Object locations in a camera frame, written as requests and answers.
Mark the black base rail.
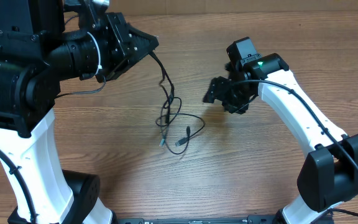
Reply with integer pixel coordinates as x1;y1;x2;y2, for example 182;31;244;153
117;215;285;224

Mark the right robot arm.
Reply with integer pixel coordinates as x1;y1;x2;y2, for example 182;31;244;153
203;37;358;223

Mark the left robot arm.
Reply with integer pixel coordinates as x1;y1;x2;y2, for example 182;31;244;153
0;0;158;223

